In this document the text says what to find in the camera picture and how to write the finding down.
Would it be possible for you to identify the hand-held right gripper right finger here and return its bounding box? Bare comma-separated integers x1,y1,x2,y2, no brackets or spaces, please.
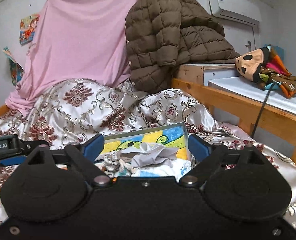
180,133,269,188

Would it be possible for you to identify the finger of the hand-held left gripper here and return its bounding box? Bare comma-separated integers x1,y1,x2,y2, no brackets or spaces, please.
19,140,50,155
0,155,26,168

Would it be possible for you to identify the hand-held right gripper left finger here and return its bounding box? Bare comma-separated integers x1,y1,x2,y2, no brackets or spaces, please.
26,134,111,188

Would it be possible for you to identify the grey cloth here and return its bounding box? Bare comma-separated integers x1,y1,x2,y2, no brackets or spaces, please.
120,142,179,168

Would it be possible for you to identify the white printed cloth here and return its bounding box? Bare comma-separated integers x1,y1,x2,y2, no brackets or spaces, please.
113,159,192,180

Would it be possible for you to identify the colourful storage box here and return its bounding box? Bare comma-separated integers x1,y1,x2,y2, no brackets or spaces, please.
94,121,192,178

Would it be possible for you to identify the floral satin bedspread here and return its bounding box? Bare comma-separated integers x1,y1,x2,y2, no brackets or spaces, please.
0,79,296,233

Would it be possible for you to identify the wooden cabinet with white front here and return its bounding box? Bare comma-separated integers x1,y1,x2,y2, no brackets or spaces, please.
174,63,238,85

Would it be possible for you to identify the white flat board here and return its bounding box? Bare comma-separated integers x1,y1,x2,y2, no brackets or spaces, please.
208,76,296,120

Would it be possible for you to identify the colourful plush toy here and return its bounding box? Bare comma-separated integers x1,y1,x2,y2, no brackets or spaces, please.
235,44,296,98

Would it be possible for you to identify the pink bed sheet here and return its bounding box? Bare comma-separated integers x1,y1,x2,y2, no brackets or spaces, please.
4,0,161,117

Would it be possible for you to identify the brown quilted jacket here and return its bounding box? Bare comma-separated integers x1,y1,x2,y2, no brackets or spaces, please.
125,0,241,93

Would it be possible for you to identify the white air conditioner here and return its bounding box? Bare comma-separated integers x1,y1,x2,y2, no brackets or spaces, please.
208,0,262,25

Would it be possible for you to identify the wooden bed frame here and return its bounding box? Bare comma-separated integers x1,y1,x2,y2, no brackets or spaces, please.
0,77,296,173

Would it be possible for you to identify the black cable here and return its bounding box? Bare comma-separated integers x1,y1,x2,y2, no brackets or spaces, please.
251,82,275,137

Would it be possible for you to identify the torn colourful wall poster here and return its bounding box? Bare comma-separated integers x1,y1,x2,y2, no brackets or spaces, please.
3,46,25,85

